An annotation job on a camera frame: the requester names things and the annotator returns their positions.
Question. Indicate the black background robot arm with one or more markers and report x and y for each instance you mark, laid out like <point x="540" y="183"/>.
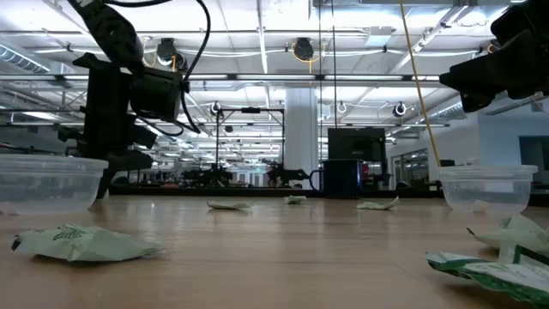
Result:
<point x="210" y="176"/>
<point x="283" y="173"/>

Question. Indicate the black metal table frame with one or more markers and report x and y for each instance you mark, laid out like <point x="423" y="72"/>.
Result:
<point x="257" y="192"/>

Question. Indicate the clear plastic bowl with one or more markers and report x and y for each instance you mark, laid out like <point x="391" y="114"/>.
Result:
<point x="486" y="191"/>
<point x="43" y="184"/>

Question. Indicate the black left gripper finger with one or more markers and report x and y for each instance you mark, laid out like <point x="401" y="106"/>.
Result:
<point x="133" y="161"/>
<point x="106" y="180"/>

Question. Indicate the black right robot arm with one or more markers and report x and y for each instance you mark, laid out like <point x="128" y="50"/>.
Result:
<point x="527" y="17"/>

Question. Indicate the white building column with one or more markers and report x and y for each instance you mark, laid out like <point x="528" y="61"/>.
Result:
<point x="300" y="129"/>

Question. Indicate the green white snack packet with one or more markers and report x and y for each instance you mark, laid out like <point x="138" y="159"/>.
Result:
<point x="506" y="274"/>
<point x="227" y="205"/>
<point x="86" y="244"/>
<point x="377" y="205"/>
<point x="295" y="200"/>
<point x="519" y="232"/>

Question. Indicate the dark blue mug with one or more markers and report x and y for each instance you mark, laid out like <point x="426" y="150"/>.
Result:
<point x="341" y="178"/>

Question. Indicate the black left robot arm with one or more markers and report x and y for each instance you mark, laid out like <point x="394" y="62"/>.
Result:
<point x="111" y="34"/>

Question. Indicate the black background station frame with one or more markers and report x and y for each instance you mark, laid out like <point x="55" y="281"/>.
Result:
<point x="251" y="110"/>

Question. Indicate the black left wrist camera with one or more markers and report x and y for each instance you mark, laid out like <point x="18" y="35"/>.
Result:
<point x="156" y="94"/>

